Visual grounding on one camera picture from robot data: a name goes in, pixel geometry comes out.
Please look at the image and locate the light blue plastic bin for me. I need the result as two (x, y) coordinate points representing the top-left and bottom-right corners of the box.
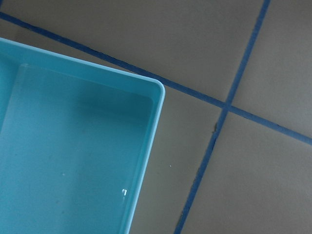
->
(0, 39), (165, 234)

